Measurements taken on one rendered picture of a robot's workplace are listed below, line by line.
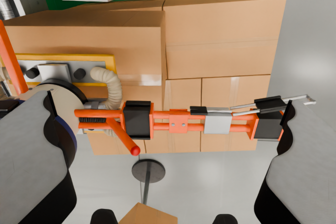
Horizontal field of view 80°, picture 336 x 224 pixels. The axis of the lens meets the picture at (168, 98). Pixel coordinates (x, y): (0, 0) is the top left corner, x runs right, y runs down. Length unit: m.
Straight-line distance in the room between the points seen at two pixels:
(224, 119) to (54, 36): 0.61
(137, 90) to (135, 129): 0.26
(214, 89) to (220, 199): 2.04
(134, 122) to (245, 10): 0.82
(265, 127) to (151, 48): 0.43
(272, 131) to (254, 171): 2.11
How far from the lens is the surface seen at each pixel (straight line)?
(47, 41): 0.83
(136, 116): 0.54
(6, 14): 1.38
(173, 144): 1.49
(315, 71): 2.14
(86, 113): 0.58
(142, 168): 2.49
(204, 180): 2.70
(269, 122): 0.59
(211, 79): 1.22
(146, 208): 1.92
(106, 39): 0.74
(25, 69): 0.74
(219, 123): 0.56
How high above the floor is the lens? 1.63
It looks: 60 degrees down
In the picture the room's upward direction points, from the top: 177 degrees counter-clockwise
